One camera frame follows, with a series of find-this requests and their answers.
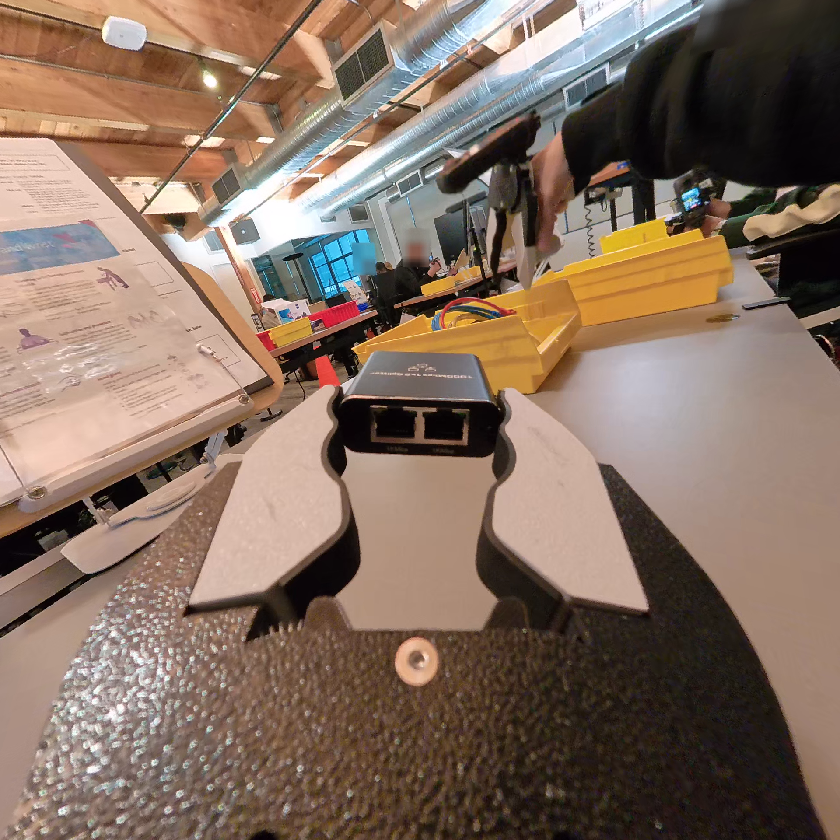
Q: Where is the black monitor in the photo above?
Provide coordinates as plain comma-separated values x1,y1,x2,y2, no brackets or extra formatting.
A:
433,210,468,266

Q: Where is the red ethernet cable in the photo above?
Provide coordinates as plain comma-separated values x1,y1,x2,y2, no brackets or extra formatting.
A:
441,298,519,329

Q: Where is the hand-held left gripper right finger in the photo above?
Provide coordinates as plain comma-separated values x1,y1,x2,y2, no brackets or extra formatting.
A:
476,388,652,631

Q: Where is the brown board document stand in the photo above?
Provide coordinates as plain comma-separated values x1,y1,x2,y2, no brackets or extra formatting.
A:
0,136,284,572

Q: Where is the yellow plastic bin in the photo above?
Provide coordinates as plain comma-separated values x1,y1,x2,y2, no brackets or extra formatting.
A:
598,218,670,256
535,235,735,327
420,266,484,296
353,279,584,395

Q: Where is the white ceiling sensor box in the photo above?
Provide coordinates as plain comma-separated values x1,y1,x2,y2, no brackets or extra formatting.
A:
101,16,148,52

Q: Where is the wooden table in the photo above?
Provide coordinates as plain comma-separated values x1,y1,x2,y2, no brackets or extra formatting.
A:
269,308,380,368
394,262,526,316

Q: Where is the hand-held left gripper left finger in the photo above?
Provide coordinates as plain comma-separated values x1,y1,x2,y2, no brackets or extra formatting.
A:
185,386,362,611

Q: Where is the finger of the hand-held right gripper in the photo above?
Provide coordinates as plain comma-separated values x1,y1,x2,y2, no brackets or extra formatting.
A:
520,215,564,291

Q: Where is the black network switch box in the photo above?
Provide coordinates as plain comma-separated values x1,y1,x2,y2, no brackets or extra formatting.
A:
338,351,505,458

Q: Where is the silver ventilation duct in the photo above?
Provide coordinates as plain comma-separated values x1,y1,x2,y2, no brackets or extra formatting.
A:
197,0,697,227

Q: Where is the printed instruction sheet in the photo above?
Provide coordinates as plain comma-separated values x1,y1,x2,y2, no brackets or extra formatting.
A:
0,138,266,506

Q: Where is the person's right forearm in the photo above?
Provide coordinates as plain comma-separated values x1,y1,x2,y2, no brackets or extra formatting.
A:
561,0,840,194

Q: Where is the person's right hand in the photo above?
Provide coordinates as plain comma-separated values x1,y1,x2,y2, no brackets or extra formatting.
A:
530,134,580,253

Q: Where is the grey desk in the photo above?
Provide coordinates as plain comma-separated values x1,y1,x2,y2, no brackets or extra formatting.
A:
0,256,840,840

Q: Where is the blue ethernet cable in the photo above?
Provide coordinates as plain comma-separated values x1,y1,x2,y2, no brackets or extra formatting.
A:
433,298,516,327

